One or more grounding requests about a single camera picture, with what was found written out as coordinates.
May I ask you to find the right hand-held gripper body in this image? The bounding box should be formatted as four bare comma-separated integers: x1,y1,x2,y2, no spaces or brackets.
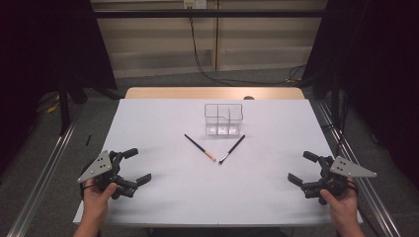
304,156,377,205

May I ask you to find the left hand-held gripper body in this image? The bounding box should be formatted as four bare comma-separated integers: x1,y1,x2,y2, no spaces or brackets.
77,150,137,200

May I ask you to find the black brush with orange ferrule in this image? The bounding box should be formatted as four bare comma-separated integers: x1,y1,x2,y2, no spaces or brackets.
184,133,217,163

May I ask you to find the black brush with silver ferrule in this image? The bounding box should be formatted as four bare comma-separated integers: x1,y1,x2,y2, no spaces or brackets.
217,134,246,166

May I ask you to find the clear plastic organizer box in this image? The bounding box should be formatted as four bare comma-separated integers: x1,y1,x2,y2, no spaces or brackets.
204,103,244,136

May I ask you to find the person's left hand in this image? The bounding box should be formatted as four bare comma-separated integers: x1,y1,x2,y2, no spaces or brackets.
82,179,119,215

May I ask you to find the person's right hand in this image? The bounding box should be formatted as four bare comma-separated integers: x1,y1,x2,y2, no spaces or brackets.
319,177,360,221

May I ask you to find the white table board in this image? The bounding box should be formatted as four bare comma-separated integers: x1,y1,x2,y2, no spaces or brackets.
72,98,364,227

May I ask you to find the wooden table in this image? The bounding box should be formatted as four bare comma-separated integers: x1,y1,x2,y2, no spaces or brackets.
124,86,305,101

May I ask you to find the black curtain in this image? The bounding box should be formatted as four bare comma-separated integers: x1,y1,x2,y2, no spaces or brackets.
300,0,419,189
0,0,118,172

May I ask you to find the black horizontal bar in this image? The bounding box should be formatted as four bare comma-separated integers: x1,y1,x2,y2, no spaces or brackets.
93,9,327,19

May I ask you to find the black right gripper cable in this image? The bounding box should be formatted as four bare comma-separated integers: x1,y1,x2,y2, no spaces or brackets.
345,178,361,196

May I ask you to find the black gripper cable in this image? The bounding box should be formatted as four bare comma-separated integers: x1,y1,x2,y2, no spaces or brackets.
78,181,97,199
345,178,361,196

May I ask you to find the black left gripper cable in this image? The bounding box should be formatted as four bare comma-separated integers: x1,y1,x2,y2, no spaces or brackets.
78,181,97,199

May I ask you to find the black floor cable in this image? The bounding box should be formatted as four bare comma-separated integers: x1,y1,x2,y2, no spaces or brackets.
324,95,351,156

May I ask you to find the aluminium rail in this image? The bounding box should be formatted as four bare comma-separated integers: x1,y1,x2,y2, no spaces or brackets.
315,100,401,237
6,108,83,237

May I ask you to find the black stand post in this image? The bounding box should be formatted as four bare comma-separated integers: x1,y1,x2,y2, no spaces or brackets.
58,78,72,136
330,70,340,126

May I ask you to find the black wall cable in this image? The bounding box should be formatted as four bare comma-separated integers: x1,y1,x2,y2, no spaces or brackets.
188,6,307,87

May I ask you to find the white wall socket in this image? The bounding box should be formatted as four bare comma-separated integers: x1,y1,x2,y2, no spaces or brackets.
183,0,208,10

